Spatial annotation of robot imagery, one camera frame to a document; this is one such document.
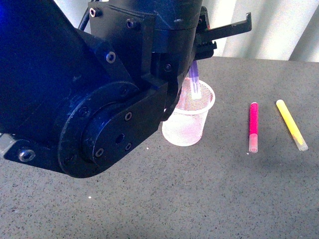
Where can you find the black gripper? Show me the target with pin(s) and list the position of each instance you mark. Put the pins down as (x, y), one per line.
(203, 47)

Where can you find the purple pen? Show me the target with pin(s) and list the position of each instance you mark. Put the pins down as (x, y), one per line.
(194, 81)

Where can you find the pink pen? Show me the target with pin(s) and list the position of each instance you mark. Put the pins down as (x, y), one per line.
(253, 127)

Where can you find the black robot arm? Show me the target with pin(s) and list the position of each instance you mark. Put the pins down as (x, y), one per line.
(76, 102)

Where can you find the pink mesh cup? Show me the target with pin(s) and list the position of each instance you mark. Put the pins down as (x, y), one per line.
(185, 126)

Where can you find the yellow pen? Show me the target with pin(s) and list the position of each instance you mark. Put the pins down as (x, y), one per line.
(292, 126)

